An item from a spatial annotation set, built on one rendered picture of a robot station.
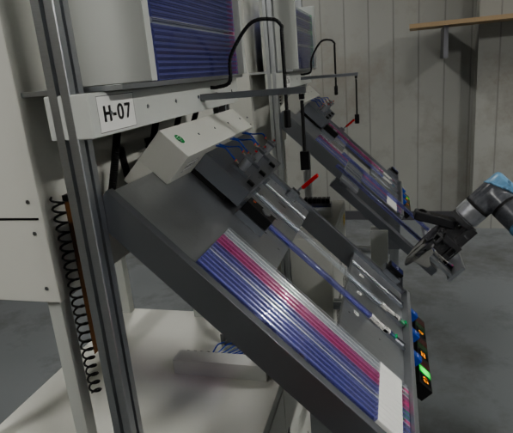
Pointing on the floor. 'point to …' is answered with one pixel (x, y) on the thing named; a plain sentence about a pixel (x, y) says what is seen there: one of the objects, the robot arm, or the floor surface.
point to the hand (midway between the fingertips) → (406, 259)
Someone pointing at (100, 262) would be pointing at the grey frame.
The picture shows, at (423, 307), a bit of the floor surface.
